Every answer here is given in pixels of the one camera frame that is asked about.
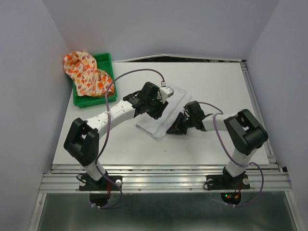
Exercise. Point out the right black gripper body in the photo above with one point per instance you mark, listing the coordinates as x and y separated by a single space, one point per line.
189 121

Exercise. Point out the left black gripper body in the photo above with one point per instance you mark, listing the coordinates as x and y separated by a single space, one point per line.
155 107

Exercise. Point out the white skirt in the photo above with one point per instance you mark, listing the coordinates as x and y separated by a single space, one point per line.
157 129

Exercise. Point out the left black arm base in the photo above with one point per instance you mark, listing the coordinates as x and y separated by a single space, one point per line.
100 191

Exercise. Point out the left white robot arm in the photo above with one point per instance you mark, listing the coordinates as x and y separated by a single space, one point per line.
82 141

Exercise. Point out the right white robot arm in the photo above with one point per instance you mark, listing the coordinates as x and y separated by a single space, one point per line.
245 132

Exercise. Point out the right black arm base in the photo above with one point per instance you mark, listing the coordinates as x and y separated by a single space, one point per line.
231 187

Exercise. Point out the green plastic bin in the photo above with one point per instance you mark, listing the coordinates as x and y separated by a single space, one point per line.
104 62

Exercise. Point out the orange floral skirt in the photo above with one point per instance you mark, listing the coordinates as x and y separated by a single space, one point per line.
88 79

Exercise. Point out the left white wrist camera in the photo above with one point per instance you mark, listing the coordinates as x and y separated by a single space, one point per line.
166 92

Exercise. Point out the aluminium right side rail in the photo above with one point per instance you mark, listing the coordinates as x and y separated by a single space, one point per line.
269 150

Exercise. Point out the aluminium front rail frame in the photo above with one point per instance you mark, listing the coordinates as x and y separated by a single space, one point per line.
156 179

